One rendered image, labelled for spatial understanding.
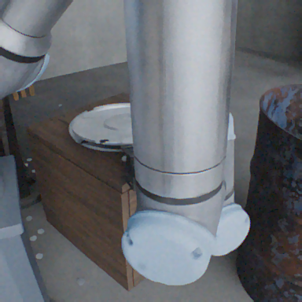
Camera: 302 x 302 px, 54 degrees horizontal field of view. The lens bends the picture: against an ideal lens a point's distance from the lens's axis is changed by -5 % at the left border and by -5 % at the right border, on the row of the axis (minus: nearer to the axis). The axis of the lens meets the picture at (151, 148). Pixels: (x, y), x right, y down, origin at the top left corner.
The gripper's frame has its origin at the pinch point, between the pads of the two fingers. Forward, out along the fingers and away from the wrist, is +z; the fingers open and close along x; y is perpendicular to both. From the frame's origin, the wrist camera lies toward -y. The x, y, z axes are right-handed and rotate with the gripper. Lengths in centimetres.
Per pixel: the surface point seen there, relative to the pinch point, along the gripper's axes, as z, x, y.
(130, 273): -6.4, 32.1, 7.1
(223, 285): -15.1, 40.2, -15.8
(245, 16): 234, -21, -235
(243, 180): 21, 37, -52
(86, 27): 208, -17, -41
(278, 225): -26.1, 13.0, -18.8
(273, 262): -26.5, 23.4, -19.3
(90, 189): 1.3, 10.2, 12.2
